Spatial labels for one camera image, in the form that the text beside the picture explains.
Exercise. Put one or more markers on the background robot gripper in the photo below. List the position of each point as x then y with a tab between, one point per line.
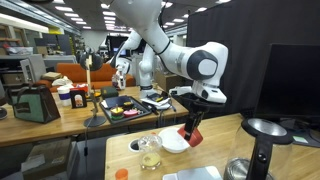
119	78

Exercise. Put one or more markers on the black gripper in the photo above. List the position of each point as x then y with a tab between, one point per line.
198	106

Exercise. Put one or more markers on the red plastic cup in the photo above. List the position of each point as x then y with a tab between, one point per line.
197	140

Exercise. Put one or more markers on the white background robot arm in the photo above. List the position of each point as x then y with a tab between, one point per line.
146	70

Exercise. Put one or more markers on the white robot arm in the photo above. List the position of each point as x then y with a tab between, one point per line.
200	63

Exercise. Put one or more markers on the white bowl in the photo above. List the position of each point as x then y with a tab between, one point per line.
171	141

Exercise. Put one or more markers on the white cup blue sleeve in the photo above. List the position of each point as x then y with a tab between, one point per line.
64	95

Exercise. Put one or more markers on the small orange cup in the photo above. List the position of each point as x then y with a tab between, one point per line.
121	174

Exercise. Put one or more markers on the dark green box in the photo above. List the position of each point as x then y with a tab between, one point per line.
109	91

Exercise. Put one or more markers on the green yellow toy stack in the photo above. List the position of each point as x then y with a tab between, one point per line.
116	112

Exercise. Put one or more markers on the black tray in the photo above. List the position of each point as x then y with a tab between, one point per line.
140	108

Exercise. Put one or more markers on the pink toy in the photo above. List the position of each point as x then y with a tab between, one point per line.
130	113

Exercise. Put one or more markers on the white paper sheets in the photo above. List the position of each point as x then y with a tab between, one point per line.
160	104

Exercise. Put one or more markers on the black yellow device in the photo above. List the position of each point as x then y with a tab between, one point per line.
156	97

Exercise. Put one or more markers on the plain brown cardboard box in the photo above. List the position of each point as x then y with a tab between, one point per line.
166	81

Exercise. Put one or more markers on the orange sofa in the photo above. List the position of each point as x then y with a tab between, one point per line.
71	73

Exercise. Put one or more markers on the desk lamp with round base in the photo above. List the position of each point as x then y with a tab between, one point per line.
94	120

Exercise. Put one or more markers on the white digital kitchen scale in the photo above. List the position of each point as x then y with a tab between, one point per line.
193	174

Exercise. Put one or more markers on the glass jar with yellow liquid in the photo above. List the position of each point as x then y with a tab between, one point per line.
150	153

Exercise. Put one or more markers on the white cloth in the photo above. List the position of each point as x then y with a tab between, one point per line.
61	81

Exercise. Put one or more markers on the white ringed table grommet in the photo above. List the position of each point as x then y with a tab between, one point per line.
134	145

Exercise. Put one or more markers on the tan book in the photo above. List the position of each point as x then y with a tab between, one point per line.
51	75

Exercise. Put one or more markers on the round steel kettle lid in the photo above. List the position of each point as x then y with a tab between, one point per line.
266	127

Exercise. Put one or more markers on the ceiling light panel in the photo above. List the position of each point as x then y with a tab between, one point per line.
64	8
71	15
77	19

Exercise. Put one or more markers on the grey computer case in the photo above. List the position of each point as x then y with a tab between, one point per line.
31	68

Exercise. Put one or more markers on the green fabric bag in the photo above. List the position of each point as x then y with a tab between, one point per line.
31	103

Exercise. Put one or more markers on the black computer monitor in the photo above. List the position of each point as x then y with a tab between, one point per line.
290	80

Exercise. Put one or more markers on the green sticky note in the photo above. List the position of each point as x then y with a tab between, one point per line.
300	139

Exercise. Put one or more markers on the cardboard box with white labels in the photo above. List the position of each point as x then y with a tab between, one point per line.
46	158

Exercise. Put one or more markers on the black partition curtain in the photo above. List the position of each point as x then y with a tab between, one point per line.
246	26

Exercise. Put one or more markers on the black round disc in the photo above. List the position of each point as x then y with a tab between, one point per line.
2	113

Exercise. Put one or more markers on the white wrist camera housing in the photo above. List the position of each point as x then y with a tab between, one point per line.
180	91

